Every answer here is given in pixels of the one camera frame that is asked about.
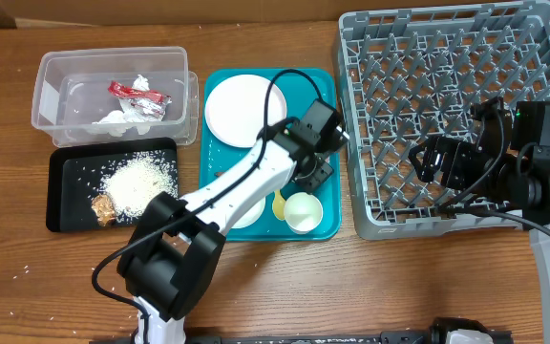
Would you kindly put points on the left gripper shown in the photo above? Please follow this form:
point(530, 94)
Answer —
point(324, 171)

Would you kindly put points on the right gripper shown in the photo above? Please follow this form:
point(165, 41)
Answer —
point(454, 151)

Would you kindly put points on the white cup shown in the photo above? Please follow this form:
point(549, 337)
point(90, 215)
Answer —
point(303, 213)

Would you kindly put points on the white bowl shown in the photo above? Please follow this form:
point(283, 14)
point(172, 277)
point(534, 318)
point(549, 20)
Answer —
point(251, 215)

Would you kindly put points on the white round plate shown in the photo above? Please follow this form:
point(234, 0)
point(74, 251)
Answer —
point(234, 110)

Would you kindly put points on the pile of white rice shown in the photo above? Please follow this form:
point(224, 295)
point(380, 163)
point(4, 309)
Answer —
point(132, 182)

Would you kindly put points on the white napkin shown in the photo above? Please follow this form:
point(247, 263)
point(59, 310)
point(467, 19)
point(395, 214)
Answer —
point(127, 115)

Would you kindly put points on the red snack wrapper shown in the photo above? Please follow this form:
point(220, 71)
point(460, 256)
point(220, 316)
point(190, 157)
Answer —
point(152, 103)

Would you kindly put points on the brown food lump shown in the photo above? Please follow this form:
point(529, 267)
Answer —
point(104, 209)

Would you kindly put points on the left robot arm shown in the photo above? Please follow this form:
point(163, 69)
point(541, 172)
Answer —
point(177, 244)

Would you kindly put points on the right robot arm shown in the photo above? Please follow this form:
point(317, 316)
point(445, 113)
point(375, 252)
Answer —
point(504, 174)

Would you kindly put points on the grey dishwasher rack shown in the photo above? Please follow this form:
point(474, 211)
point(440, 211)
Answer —
point(411, 74)

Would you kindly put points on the yellow plastic spoon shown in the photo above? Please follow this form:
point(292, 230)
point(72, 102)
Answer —
point(278, 205)

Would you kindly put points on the teal serving tray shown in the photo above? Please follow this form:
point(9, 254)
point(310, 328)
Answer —
point(217, 156)

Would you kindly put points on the black plastic tray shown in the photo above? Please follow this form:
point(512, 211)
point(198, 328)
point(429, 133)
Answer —
point(76, 173)

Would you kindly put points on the clear plastic bin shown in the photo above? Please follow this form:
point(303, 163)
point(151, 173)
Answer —
point(72, 101)

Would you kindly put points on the cardboard backdrop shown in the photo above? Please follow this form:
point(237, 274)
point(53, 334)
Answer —
point(173, 12)

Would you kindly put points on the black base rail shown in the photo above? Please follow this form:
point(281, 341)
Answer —
point(443, 330)

